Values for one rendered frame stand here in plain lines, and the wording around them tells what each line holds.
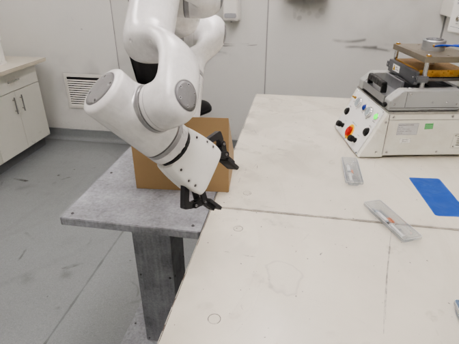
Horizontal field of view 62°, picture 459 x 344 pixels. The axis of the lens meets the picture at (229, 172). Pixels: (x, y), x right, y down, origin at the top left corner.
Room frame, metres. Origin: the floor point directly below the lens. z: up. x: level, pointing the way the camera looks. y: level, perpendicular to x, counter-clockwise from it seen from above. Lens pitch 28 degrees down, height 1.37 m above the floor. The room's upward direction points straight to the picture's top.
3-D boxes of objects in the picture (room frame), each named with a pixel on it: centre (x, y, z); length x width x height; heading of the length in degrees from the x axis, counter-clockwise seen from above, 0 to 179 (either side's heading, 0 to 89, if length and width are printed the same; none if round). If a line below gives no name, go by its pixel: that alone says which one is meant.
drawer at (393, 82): (1.46, -0.70, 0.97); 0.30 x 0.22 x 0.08; 92
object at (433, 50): (1.45, -0.78, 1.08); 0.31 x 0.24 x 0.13; 2
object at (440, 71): (1.46, -0.75, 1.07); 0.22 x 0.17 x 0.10; 2
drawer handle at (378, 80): (1.46, -0.56, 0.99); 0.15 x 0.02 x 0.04; 2
